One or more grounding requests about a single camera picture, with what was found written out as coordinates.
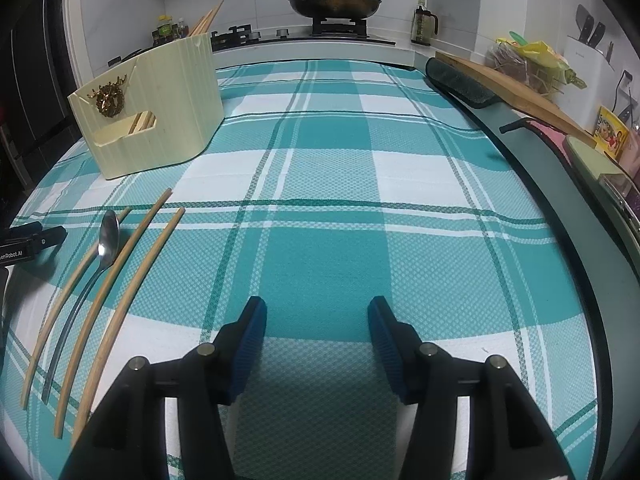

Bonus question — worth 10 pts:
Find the dark refrigerator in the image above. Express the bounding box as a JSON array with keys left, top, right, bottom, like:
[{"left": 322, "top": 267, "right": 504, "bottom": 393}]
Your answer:
[{"left": 0, "top": 0, "right": 81, "bottom": 196}]

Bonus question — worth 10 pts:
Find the yellow printed mug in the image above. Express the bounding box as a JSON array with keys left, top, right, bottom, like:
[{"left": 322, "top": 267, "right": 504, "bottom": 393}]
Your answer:
[{"left": 594, "top": 106, "right": 631, "bottom": 161}]

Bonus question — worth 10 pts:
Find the wooden chopstick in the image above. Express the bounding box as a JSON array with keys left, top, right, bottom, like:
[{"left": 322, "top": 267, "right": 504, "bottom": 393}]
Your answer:
[
  {"left": 54, "top": 188, "right": 174, "bottom": 440},
  {"left": 20, "top": 206, "right": 132, "bottom": 409},
  {"left": 71, "top": 207, "right": 186, "bottom": 448},
  {"left": 127, "top": 9, "right": 207, "bottom": 135},
  {"left": 141, "top": 1, "right": 225, "bottom": 135},
  {"left": 136, "top": 4, "right": 219, "bottom": 135},
  {"left": 131, "top": 6, "right": 213, "bottom": 135}
]

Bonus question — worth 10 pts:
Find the white knife block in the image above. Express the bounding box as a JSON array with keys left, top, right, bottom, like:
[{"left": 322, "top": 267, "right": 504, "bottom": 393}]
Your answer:
[{"left": 564, "top": 35, "right": 621, "bottom": 81}]

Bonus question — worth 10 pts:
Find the black gas stove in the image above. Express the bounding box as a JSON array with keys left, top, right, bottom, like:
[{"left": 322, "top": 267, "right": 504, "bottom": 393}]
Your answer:
[{"left": 210, "top": 16, "right": 397, "bottom": 52}]

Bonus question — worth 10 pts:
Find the pink mat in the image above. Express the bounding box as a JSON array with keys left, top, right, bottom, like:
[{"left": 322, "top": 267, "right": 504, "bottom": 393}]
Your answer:
[{"left": 522, "top": 120, "right": 571, "bottom": 161}]

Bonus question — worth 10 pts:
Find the cream utensil holder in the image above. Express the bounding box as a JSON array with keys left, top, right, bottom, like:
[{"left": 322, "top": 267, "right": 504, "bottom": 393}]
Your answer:
[{"left": 67, "top": 32, "right": 225, "bottom": 180}]

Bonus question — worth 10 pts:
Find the pink cup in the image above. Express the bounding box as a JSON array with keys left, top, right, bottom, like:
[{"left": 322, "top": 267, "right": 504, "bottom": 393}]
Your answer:
[{"left": 625, "top": 122, "right": 640, "bottom": 181}]

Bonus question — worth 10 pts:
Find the teal checked tablecloth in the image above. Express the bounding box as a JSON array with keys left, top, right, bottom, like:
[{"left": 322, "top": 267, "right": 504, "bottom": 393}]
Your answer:
[{"left": 0, "top": 60, "right": 601, "bottom": 480}]

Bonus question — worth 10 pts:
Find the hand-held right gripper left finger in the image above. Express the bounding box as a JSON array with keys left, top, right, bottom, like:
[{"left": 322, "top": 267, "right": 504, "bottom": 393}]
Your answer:
[{"left": 57, "top": 296, "right": 268, "bottom": 480}]

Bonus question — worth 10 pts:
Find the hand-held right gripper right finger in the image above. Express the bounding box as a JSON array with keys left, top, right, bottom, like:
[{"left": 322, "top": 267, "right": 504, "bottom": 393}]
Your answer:
[{"left": 367, "top": 296, "right": 573, "bottom": 480}]

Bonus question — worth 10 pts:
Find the green cutting board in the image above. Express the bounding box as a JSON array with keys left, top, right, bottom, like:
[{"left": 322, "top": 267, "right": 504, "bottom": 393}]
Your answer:
[{"left": 562, "top": 135, "right": 640, "bottom": 221}]

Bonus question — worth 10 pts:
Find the metal spoon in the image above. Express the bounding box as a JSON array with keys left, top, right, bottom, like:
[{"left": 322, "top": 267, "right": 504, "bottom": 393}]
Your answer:
[{"left": 41, "top": 209, "right": 121, "bottom": 406}]

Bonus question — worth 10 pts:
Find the dark glass pitcher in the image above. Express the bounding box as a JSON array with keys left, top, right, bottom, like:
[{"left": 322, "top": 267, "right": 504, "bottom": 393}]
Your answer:
[{"left": 412, "top": 4, "right": 439, "bottom": 45}]

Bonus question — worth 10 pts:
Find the wire basket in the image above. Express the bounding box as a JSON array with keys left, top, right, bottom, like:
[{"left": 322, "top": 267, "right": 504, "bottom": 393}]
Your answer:
[{"left": 487, "top": 32, "right": 586, "bottom": 106}]

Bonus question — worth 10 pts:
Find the wooden cutting board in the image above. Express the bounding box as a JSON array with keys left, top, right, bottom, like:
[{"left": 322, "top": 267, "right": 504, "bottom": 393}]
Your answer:
[{"left": 435, "top": 51, "right": 598, "bottom": 148}]

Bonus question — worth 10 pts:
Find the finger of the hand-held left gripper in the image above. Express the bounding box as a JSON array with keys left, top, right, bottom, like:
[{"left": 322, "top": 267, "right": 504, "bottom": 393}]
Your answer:
[{"left": 7, "top": 224, "right": 68, "bottom": 253}]

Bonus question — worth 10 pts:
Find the black smartphone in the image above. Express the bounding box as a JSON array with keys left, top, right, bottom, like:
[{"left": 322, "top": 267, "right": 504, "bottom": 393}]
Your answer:
[{"left": 597, "top": 172, "right": 640, "bottom": 231}]

